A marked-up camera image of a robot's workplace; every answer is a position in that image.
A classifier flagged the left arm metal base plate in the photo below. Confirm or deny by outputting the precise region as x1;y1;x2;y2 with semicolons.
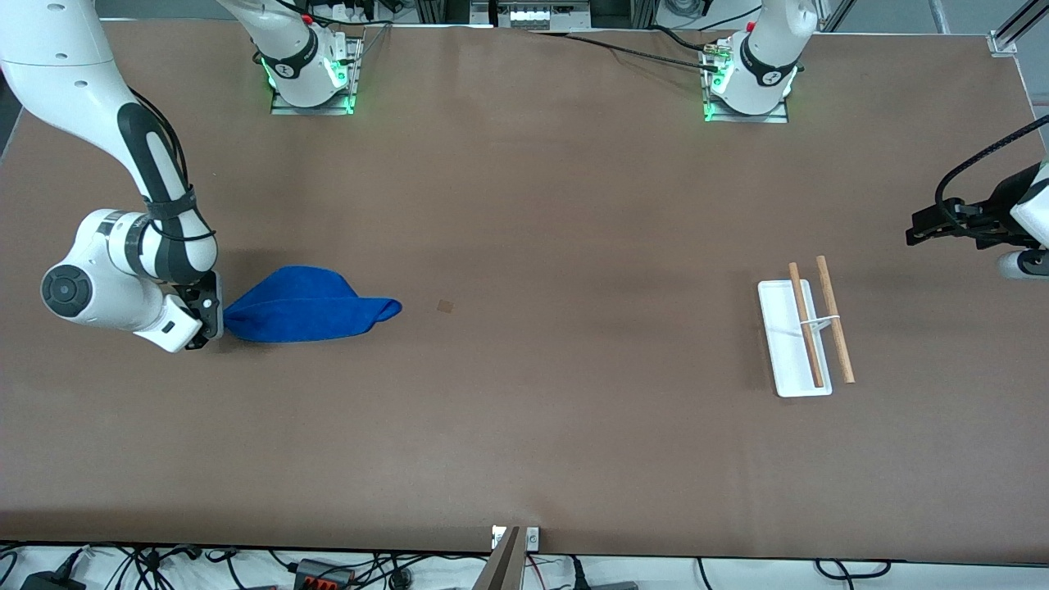
702;97;790;125

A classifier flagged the left arm black wrist cable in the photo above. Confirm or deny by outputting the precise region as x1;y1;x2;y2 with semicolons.
934;115;1049;243

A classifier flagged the arm black wrist cable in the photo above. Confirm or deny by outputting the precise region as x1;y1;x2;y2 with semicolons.
934;115;1049;243
127;86;216;247

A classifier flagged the short black table cable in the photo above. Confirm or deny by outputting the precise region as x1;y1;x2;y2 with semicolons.
650;25;727;52

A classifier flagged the diagonal aluminium extrusion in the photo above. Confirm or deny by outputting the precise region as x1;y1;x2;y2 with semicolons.
996;0;1049;46

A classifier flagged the long black table cable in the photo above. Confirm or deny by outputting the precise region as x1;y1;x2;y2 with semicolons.
531;31;726;73

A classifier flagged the right arm black wrist cable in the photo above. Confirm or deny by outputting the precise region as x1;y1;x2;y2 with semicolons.
127;86;216;247

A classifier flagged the white power strip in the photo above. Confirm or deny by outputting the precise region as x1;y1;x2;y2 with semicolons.
494;0;593;30

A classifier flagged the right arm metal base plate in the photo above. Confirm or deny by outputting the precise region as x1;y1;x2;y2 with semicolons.
270;33;366;116

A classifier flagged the black adapter with orange plugs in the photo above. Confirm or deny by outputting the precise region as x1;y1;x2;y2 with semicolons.
293;559;356;590

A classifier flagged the blue microfibre towel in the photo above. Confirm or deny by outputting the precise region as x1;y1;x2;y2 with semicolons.
223;265;403;344

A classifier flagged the looped black floor cable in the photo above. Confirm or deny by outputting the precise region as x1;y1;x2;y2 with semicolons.
814;559;894;580

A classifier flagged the grey aluminium bar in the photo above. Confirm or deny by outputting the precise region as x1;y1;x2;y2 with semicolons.
473;527;525;590

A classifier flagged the white rack with wooden rods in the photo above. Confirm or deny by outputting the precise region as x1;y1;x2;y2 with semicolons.
757;256;856;399

